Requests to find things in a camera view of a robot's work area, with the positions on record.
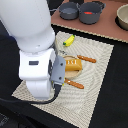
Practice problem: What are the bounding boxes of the white bowl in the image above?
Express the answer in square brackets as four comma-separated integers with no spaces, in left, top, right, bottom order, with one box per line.
[117,4,128,30]

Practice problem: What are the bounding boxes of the orange toy bread loaf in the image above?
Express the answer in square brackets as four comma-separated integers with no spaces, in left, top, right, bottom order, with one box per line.
[65,59,82,71]

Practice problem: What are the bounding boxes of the blue-grey two-handled pot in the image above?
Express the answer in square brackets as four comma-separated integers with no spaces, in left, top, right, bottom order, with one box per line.
[79,1,106,24]

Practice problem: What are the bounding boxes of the white woven placemat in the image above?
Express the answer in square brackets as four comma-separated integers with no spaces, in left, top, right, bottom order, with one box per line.
[11,30,115,128]

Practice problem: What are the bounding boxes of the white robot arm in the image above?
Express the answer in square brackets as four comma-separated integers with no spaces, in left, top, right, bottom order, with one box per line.
[0,0,59,100]

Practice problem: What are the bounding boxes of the blue-grey saucepan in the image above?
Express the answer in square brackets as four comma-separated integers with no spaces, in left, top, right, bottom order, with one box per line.
[49,1,81,21]

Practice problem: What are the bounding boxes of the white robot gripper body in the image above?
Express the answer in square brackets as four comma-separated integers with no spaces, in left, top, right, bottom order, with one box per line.
[19,48,66,100]

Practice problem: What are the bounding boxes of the toy fork wooden handle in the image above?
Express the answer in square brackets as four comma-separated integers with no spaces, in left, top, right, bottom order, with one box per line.
[64,78,84,89]

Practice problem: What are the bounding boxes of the toy knife wooden handle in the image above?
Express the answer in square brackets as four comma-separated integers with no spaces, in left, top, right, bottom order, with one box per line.
[57,49,97,64]

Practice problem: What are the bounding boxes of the yellow toy banana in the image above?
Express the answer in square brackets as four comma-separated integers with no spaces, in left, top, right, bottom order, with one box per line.
[63,35,75,46]

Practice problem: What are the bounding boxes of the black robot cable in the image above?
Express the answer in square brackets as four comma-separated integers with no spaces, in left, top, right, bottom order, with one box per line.
[0,83,64,106]

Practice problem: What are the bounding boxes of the red toy tomato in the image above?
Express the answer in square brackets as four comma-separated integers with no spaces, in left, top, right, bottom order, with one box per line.
[83,11,93,16]

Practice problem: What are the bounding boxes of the round wooden plate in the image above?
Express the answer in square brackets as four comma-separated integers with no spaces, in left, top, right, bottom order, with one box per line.
[64,55,82,79]

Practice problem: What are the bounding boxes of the pink toy stove top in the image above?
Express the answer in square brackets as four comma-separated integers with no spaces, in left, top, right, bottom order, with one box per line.
[51,0,128,43]

